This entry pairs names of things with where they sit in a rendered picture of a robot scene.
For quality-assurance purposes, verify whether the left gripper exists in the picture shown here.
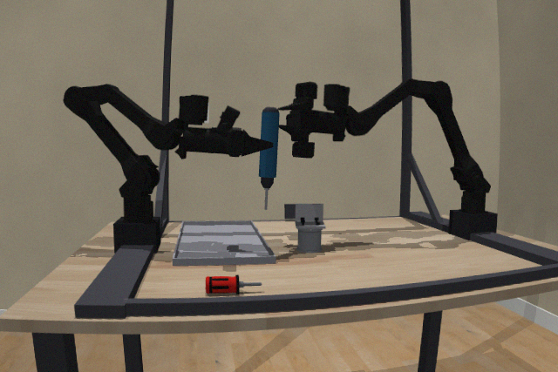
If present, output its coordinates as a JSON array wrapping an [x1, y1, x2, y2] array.
[[278, 82, 333, 159]]

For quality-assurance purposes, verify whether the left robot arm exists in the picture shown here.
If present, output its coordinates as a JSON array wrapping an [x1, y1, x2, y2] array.
[[323, 78, 491, 214]]

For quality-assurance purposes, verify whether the grey metal l-bracket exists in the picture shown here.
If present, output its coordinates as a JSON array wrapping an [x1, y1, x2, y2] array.
[[295, 204, 326, 229]]

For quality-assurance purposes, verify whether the red screwdriver handle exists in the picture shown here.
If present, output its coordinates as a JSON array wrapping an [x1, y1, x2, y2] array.
[[206, 275, 262, 294]]

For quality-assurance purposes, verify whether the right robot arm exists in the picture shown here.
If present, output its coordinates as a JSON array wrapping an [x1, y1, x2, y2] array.
[[63, 84, 240, 223]]

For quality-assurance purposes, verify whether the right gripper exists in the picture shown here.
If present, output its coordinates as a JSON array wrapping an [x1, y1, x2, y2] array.
[[204, 127, 273, 157]]

